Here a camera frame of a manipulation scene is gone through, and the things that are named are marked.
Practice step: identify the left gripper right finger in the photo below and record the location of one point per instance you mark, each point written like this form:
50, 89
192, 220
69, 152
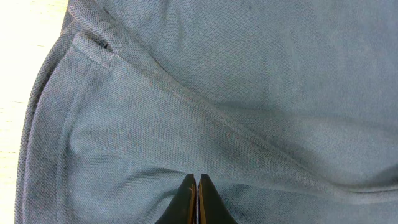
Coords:
211, 207

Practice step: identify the dark blue polo shirt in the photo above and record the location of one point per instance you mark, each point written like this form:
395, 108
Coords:
289, 106

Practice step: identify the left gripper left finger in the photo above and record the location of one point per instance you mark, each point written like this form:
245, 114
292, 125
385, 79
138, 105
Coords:
182, 208

